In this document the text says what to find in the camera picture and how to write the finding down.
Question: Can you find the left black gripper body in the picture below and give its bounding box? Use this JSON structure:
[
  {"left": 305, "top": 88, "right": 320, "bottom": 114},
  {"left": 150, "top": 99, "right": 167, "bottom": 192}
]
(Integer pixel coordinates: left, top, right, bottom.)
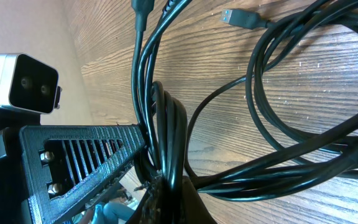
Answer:
[{"left": 0, "top": 109, "right": 39, "bottom": 223}]

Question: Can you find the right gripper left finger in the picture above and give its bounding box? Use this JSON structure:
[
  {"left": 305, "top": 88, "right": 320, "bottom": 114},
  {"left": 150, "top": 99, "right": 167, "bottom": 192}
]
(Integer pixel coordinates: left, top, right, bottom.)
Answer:
[{"left": 126, "top": 179, "right": 165, "bottom": 224}]

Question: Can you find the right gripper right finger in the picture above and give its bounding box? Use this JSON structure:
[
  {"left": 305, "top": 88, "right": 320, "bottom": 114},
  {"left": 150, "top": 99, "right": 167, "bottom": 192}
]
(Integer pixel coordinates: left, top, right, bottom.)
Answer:
[{"left": 181, "top": 176, "right": 216, "bottom": 224}]

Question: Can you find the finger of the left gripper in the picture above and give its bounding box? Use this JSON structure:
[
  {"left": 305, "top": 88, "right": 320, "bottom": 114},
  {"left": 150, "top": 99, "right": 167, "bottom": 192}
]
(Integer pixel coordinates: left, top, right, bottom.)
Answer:
[{"left": 19, "top": 124, "right": 145, "bottom": 223}]

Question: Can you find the black USB-C cable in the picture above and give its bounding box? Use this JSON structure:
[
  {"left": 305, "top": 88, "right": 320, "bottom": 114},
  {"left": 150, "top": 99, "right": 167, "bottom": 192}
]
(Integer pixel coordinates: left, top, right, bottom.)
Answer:
[{"left": 130, "top": 0, "right": 195, "bottom": 194}]

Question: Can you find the black USB-A to C cable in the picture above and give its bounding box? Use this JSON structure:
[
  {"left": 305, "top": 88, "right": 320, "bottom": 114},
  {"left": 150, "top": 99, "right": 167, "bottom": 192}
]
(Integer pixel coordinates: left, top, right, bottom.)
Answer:
[{"left": 185, "top": 1, "right": 358, "bottom": 202}]

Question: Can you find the seated person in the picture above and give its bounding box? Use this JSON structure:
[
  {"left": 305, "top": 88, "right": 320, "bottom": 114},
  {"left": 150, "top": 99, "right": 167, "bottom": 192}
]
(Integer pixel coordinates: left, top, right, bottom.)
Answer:
[{"left": 78, "top": 187, "right": 135, "bottom": 224}]

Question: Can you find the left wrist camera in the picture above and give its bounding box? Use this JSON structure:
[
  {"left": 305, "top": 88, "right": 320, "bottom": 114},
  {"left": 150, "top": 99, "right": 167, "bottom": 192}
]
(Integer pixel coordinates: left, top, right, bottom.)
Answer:
[{"left": 0, "top": 53, "right": 59, "bottom": 114}]

